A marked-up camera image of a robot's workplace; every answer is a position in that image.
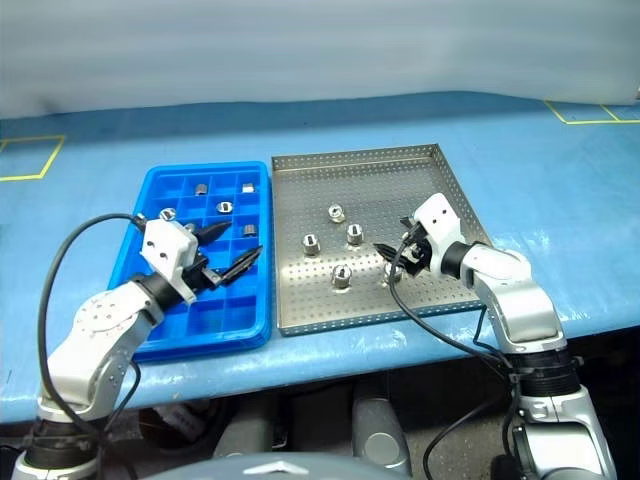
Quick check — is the yellow tape single rectangle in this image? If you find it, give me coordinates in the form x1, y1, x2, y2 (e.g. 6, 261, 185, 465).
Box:
0, 134, 66, 182

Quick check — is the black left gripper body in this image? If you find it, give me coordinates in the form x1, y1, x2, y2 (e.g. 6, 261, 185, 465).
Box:
182, 223, 224, 294

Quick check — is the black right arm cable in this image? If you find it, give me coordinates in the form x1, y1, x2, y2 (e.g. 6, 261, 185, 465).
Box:
389, 239, 521, 480

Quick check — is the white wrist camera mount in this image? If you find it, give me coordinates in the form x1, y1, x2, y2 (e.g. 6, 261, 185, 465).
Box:
139, 219, 200, 305
412, 193, 464, 274

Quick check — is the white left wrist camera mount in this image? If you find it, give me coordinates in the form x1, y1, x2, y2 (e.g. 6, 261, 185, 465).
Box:
139, 219, 200, 305

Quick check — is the white backdrop sheet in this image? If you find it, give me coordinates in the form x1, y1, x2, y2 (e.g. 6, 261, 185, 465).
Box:
0, 0, 640, 119

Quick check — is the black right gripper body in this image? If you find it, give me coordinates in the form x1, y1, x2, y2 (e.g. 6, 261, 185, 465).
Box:
398, 222, 435, 280

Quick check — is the yellow tape divided rectangle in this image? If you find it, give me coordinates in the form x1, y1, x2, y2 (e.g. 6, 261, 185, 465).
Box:
543, 98, 640, 125

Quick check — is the grey robot chest shell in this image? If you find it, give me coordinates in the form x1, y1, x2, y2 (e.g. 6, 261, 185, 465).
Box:
164, 452, 416, 480

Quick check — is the blue compartment tray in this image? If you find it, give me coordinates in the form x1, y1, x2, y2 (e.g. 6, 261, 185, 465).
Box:
112, 160, 274, 364

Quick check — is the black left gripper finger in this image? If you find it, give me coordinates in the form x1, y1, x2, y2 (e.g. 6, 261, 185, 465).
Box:
218, 244, 264, 287
196, 221, 233, 246

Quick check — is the grey rounded robot leg shell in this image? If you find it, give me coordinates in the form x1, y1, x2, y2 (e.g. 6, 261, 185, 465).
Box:
349, 394, 414, 476
214, 414, 276, 459

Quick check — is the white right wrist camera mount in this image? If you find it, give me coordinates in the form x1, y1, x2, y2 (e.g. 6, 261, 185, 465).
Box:
412, 193, 464, 274

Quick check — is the perforated metal tray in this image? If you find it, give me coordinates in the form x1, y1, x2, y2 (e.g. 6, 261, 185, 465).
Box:
271, 143, 495, 337

